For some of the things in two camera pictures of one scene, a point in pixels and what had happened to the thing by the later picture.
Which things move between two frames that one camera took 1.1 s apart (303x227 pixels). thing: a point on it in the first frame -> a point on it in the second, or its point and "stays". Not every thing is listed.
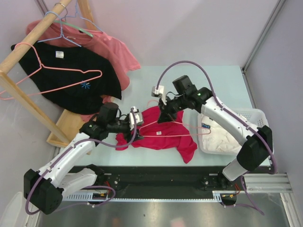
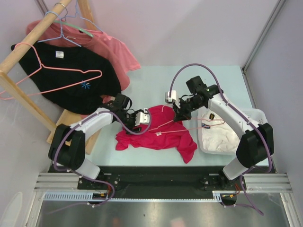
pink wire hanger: (40, 65) stays
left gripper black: (128, 135) -> (137, 129)
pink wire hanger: (141, 132) -> (185, 130)
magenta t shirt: (153, 135) stays
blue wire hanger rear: (76, 13) stays
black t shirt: (73, 78) stays
